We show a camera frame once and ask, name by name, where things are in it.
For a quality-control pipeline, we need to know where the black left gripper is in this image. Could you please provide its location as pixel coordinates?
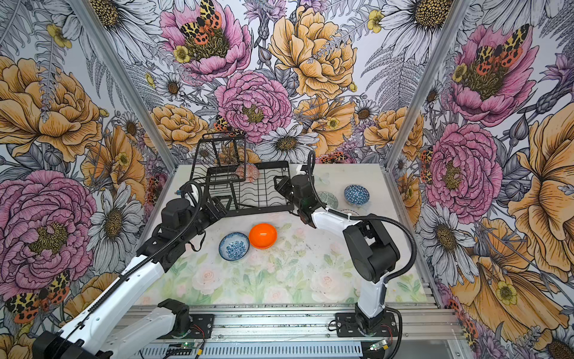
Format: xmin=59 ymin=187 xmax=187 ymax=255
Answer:
xmin=180 ymin=196 xmax=233 ymax=243

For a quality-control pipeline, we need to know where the red patterned ceramic bowl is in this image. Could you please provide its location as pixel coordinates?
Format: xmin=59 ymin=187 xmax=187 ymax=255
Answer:
xmin=235 ymin=163 xmax=260 ymax=183

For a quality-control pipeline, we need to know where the blue floral ceramic bowl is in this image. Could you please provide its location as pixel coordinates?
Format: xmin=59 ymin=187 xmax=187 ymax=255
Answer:
xmin=218 ymin=232 xmax=251 ymax=262

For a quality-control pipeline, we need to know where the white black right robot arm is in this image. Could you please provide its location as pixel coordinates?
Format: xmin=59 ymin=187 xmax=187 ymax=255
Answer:
xmin=274 ymin=174 xmax=401 ymax=335

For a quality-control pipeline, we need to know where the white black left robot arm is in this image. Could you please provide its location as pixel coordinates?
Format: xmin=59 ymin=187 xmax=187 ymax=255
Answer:
xmin=32 ymin=197 xmax=227 ymax=358

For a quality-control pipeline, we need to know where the green patterned ceramic bowl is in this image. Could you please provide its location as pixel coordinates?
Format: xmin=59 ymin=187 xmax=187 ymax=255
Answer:
xmin=318 ymin=191 xmax=339 ymax=209

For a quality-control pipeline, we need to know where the orange plastic bowl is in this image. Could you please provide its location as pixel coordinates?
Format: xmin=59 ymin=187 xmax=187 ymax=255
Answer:
xmin=249 ymin=223 xmax=277 ymax=250

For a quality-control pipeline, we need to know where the dark blue patterned bowl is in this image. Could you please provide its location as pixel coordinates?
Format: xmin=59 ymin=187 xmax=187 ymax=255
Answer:
xmin=344 ymin=184 xmax=370 ymax=206

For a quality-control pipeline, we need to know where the white brown lattice bowl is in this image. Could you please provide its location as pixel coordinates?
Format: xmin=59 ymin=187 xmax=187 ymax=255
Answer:
xmin=339 ymin=209 xmax=359 ymax=216

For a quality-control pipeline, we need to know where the green circuit board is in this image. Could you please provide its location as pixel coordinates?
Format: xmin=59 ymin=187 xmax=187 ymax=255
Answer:
xmin=168 ymin=342 xmax=203 ymax=352

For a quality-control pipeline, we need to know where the black wire dish rack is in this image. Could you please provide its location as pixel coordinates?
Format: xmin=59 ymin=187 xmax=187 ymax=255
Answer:
xmin=190 ymin=131 xmax=294 ymax=217

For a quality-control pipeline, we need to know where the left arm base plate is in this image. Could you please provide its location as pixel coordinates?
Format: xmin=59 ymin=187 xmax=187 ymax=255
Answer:
xmin=188 ymin=314 xmax=215 ymax=340

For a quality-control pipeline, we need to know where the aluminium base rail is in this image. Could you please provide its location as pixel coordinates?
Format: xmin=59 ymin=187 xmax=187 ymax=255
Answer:
xmin=80 ymin=302 xmax=449 ymax=359

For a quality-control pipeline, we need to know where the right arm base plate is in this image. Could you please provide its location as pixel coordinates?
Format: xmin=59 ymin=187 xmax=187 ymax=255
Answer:
xmin=335 ymin=311 xmax=399 ymax=338

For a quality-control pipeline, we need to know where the left aluminium corner post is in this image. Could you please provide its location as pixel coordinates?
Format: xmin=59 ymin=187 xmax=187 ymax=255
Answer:
xmin=70 ymin=1 xmax=177 ymax=173

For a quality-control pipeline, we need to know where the aluminium corner post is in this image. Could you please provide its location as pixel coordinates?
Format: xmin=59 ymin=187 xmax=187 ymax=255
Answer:
xmin=385 ymin=1 xmax=469 ymax=171
xmin=70 ymin=1 xmax=177 ymax=173

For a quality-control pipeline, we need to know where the right aluminium corner post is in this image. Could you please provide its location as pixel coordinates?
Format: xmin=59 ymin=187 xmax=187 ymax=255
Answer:
xmin=385 ymin=1 xmax=469 ymax=171

